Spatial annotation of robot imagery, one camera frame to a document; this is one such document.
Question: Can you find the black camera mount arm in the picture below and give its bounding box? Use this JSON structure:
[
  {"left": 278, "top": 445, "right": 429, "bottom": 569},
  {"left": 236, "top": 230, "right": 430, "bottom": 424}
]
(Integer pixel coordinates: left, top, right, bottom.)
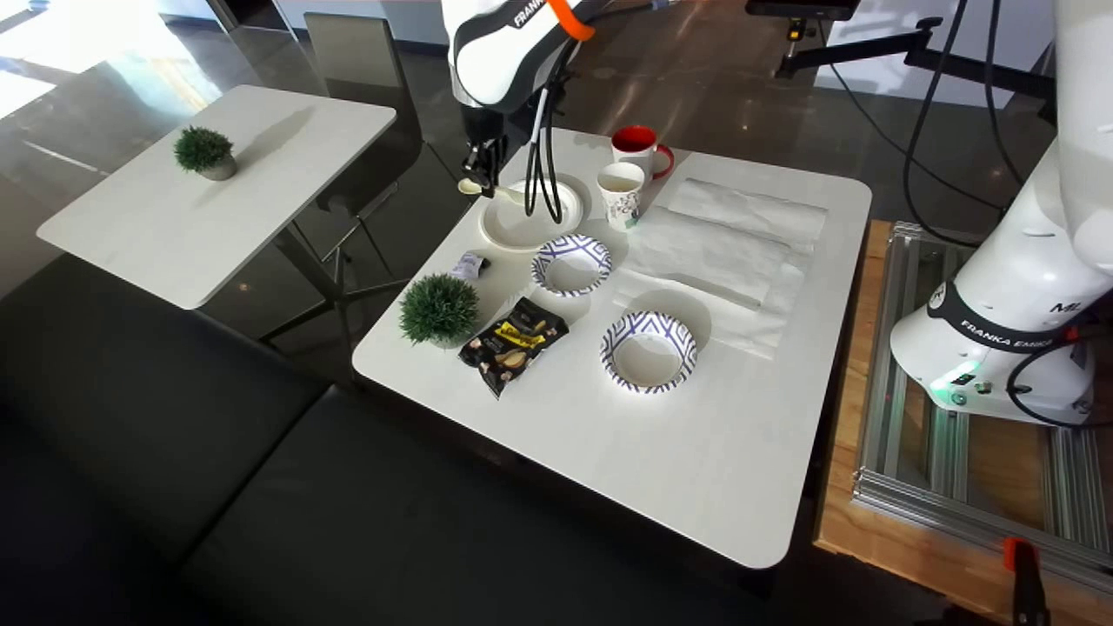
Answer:
[{"left": 744, "top": 0, "right": 1058, "bottom": 103}]

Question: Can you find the black sofa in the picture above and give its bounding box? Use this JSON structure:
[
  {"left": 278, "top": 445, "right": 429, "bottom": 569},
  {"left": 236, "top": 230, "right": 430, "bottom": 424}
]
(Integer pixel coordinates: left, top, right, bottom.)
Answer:
[{"left": 0, "top": 248, "right": 933, "bottom": 626}]

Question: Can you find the white folded cloth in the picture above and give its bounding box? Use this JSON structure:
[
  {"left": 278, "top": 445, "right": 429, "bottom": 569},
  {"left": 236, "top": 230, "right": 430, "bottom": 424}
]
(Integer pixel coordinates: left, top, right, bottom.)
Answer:
[{"left": 621, "top": 170, "right": 833, "bottom": 362}]

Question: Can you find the folded white napkin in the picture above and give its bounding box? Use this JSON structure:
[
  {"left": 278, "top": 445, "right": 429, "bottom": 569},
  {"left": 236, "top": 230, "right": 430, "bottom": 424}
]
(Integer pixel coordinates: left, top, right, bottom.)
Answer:
[{"left": 621, "top": 221, "right": 803, "bottom": 362}]

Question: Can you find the wooden base board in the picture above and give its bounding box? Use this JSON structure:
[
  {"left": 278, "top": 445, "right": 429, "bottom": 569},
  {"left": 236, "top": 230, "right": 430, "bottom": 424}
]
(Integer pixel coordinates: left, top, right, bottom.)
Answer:
[{"left": 811, "top": 216, "right": 1113, "bottom": 626}]

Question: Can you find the aluminium rail frame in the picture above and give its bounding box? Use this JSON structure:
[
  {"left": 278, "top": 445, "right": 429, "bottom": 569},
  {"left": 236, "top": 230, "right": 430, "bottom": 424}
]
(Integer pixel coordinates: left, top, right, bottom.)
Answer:
[{"left": 852, "top": 221, "right": 1113, "bottom": 599}]

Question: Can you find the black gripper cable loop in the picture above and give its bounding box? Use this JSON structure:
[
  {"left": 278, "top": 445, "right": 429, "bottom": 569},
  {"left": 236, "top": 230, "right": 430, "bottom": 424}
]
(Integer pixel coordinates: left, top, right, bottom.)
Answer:
[{"left": 518, "top": 46, "right": 581, "bottom": 226}]

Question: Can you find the white mug red inside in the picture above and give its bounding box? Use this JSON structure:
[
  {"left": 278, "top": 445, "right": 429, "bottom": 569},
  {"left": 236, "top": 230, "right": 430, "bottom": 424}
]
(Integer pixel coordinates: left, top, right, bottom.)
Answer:
[{"left": 607, "top": 122, "right": 678, "bottom": 181}]

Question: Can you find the orange black clamp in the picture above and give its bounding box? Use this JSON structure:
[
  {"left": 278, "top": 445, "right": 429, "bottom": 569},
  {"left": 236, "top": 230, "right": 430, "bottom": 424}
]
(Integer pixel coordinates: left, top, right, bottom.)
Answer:
[{"left": 999, "top": 532, "right": 1054, "bottom": 626}]

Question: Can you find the small green potted plant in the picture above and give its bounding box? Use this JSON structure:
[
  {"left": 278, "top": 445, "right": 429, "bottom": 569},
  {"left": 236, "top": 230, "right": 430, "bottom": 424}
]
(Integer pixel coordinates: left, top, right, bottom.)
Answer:
[
  {"left": 170, "top": 126, "right": 242, "bottom": 184},
  {"left": 396, "top": 272, "right": 483, "bottom": 351}
]

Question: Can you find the black snack bag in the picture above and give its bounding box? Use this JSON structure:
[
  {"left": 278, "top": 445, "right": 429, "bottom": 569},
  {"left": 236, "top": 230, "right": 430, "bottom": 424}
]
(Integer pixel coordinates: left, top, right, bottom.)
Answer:
[{"left": 457, "top": 296, "right": 574, "bottom": 401}]

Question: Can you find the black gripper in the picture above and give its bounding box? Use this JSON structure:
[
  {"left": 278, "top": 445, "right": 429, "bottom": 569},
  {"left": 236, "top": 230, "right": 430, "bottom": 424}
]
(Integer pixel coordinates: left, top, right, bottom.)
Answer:
[{"left": 460, "top": 102, "right": 516, "bottom": 189}]

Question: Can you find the white round plate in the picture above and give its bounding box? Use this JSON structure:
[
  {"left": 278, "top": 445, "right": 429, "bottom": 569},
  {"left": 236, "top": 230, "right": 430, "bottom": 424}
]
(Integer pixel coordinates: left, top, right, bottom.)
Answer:
[{"left": 478, "top": 170, "right": 598, "bottom": 254}]

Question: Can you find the blue patterned paper bowl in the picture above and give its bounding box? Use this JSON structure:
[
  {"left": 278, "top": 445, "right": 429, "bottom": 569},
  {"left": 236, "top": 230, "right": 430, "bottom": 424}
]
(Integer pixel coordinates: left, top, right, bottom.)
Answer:
[
  {"left": 598, "top": 307, "right": 701, "bottom": 398},
  {"left": 530, "top": 230, "right": 614, "bottom": 299}
]

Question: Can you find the patterned paper cup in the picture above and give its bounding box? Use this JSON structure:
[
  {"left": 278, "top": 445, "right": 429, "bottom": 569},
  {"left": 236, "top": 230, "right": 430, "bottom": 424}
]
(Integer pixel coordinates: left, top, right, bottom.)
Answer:
[{"left": 595, "top": 159, "right": 651, "bottom": 226}]

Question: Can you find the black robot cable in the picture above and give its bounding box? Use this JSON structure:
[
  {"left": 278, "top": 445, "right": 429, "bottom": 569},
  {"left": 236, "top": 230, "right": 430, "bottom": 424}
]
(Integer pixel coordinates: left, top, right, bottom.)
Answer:
[{"left": 824, "top": 0, "right": 1113, "bottom": 435}]

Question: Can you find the white side table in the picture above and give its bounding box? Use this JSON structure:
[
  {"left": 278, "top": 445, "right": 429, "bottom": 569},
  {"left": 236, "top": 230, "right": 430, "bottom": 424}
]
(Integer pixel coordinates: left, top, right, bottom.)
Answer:
[{"left": 36, "top": 80, "right": 399, "bottom": 344}]

